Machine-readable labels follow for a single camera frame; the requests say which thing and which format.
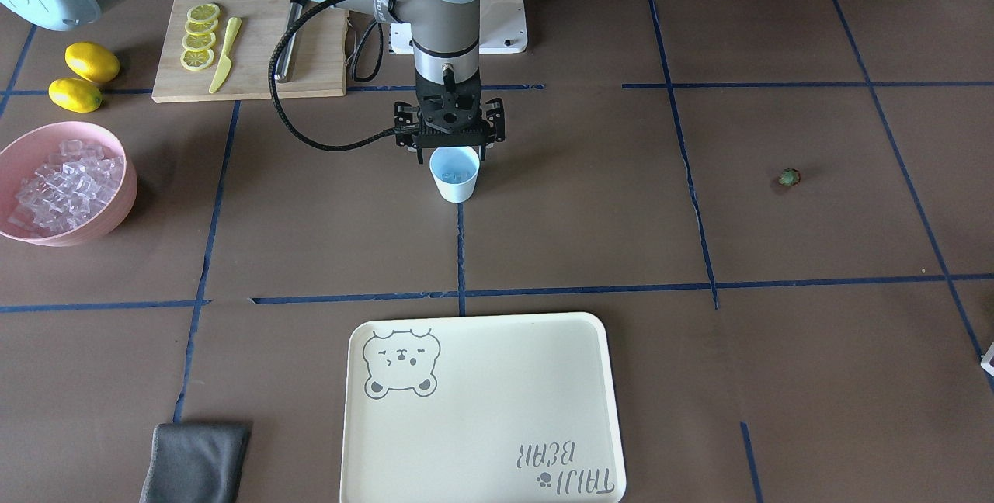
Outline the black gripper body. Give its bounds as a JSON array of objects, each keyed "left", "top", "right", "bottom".
[{"left": 393, "top": 71, "right": 506, "bottom": 153}]

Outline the clear ice cubes pile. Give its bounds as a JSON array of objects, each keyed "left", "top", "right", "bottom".
[{"left": 6, "top": 139, "right": 125, "bottom": 238}]

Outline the light blue plastic cup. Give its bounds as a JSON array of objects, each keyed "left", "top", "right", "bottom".
[{"left": 429, "top": 146, "right": 481, "bottom": 203}]

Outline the wooden cutting board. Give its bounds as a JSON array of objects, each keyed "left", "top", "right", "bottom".
[{"left": 151, "top": 0, "right": 347, "bottom": 104}]

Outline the yellow plastic knife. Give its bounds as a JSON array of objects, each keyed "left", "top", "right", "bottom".
[{"left": 208, "top": 17, "right": 242, "bottom": 94}]

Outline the lemon slice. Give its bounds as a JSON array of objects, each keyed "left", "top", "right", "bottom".
[
  {"left": 182, "top": 32, "right": 217, "bottom": 51},
  {"left": 186, "top": 3, "right": 221, "bottom": 23},
  {"left": 184, "top": 19, "right": 219, "bottom": 36},
  {"left": 179, "top": 49, "right": 214, "bottom": 71}
]

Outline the cream bear serving tray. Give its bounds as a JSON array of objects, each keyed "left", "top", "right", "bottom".
[{"left": 339, "top": 312, "right": 626, "bottom": 502}]

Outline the red strawberry on table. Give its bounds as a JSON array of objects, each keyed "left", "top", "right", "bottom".
[{"left": 777, "top": 168, "right": 801, "bottom": 188}]

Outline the yellow lemon upper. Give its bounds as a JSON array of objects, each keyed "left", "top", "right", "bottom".
[{"left": 64, "top": 42, "right": 121, "bottom": 85}]

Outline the yellow lemon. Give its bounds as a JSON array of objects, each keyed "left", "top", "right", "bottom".
[
  {"left": 47, "top": 78, "right": 103, "bottom": 113},
  {"left": 64, "top": 42, "right": 121, "bottom": 85}
]

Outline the yellow lemon lower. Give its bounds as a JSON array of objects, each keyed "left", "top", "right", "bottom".
[{"left": 47, "top": 78, "right": 103, "bottom": 113}]

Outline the pink bowl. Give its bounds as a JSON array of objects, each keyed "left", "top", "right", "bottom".
[{"left": 1, "top": 121, "right": 137, "bottom": 246}]

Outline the grey folded cloth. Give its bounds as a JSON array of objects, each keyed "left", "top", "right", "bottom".
[{"left": 139, "top": 422, "right": 251, "bottom": 502}]

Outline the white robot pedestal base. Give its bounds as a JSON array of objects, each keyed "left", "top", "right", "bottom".
[{"left": 388, "top": 0, "right": 529, "bottom": 55}]

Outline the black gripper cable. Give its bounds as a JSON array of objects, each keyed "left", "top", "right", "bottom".
[{"left": 268, "top": 0, "right": 420, "bottom": 153}]

